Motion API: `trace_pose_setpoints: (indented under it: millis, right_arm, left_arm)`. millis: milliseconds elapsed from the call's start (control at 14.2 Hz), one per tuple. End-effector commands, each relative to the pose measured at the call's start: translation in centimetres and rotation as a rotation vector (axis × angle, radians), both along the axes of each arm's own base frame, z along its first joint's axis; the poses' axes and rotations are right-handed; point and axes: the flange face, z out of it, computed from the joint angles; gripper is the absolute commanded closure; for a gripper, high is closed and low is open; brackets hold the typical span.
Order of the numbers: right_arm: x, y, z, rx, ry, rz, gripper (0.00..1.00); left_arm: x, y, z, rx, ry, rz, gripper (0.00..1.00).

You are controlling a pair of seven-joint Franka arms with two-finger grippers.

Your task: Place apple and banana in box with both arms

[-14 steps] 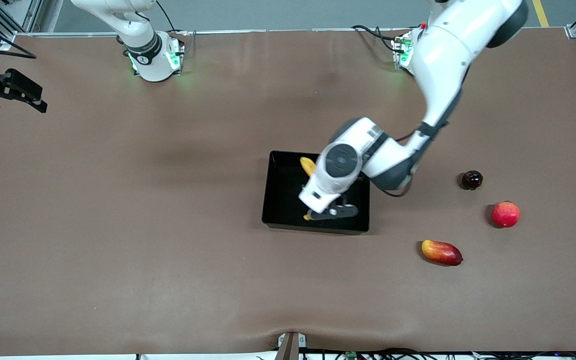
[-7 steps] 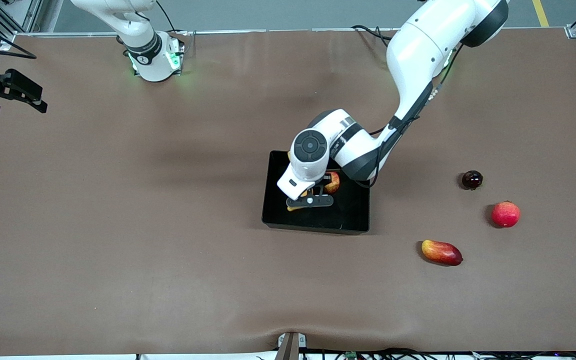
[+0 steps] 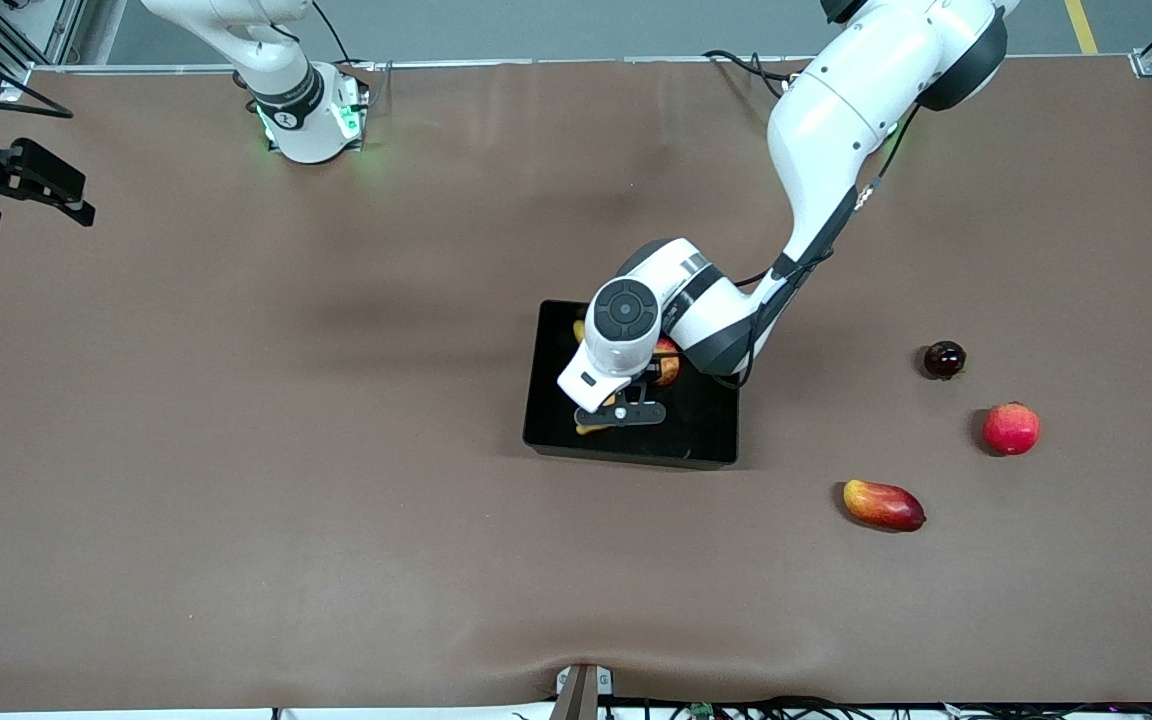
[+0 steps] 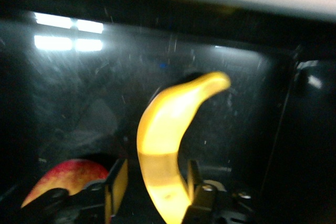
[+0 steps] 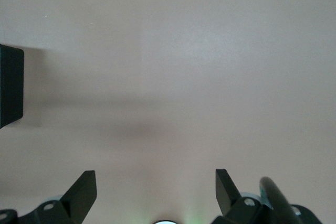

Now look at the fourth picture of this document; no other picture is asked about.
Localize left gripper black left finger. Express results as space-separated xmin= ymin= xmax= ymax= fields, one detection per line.
xmin=65 ymin=158 xmax=130 ymax=224

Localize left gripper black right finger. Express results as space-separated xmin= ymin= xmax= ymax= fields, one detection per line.
xmin=180 ymin=159 xmax=219 ymax=224

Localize red yellow apple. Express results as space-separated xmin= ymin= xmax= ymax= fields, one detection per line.
xmin=20 ymin=158 xmax=110 ymax=209

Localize yellow banana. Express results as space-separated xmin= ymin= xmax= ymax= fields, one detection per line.
xmin=136 ymin=71 xmax=232 ymax=224

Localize black plastic box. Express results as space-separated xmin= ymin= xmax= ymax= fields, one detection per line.
xmin=0 ymin=0 xmax=336 ymax=224

